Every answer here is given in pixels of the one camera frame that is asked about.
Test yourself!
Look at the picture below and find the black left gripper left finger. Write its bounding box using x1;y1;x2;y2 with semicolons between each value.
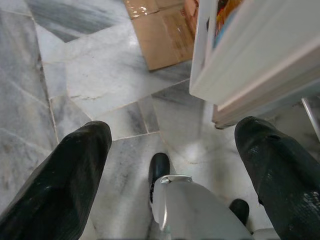
0;120;113;240

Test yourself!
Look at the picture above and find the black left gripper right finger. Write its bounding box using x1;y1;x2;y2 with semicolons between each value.
234;116;320;240

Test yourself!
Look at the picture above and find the black robot foot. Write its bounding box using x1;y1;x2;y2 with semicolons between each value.
148;152;171;202
229;198;250;226

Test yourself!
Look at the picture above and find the grey metal rod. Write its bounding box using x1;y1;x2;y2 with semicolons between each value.
300;97;320;141

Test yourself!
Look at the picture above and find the colourful food packet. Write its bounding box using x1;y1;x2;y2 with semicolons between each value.
213;0;242;48

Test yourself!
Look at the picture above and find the brown cardboard box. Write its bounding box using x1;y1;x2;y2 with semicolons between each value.
123;0;200;72

